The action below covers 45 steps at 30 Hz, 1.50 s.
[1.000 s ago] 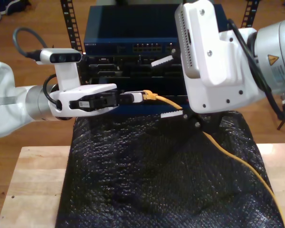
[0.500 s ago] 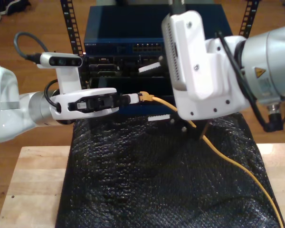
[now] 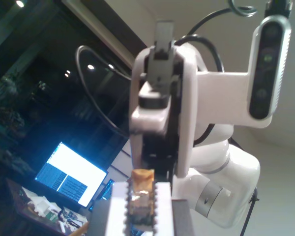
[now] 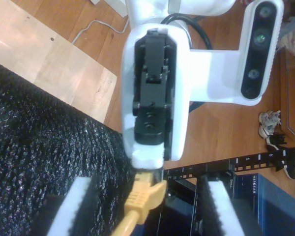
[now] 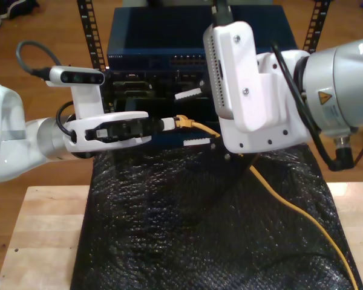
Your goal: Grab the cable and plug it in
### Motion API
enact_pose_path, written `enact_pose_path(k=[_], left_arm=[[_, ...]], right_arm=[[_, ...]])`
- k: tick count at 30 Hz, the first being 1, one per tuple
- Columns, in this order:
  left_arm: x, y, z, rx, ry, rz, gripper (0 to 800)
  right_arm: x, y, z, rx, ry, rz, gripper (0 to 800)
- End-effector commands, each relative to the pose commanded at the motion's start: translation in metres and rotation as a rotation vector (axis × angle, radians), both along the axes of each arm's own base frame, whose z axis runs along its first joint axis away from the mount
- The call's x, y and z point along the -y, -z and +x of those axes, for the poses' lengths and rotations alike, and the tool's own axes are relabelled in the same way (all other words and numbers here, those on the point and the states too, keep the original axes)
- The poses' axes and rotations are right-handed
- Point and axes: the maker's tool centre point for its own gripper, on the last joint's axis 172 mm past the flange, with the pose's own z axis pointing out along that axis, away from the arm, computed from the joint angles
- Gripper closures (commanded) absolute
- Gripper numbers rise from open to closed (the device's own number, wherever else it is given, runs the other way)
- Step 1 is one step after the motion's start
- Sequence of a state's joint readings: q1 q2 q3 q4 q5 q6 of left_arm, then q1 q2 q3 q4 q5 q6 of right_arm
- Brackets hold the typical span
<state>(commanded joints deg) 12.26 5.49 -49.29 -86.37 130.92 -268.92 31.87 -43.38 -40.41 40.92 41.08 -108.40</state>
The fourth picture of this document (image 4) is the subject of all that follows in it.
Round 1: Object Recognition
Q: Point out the yellow network cable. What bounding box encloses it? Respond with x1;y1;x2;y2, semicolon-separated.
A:
113;171;168;236

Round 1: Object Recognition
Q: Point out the black bubble wrap mat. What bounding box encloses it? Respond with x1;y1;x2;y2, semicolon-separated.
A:
0;59;138;236

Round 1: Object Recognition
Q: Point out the dark sneaker white sole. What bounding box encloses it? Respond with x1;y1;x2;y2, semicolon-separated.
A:
265;132;295;180

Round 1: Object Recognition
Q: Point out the white box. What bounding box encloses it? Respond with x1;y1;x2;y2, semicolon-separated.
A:
90;0;128;18

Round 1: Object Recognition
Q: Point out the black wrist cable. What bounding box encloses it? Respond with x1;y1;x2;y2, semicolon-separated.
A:
159;13;213;50

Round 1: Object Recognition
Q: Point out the blue network switch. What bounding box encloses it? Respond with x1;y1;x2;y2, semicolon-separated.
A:
232;173;295;236

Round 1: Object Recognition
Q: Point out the black perforated rack post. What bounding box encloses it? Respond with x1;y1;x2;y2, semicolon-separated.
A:
166;147;295;182

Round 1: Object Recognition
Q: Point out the white floor cable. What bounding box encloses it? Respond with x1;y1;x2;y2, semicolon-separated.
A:
72;19;130;45

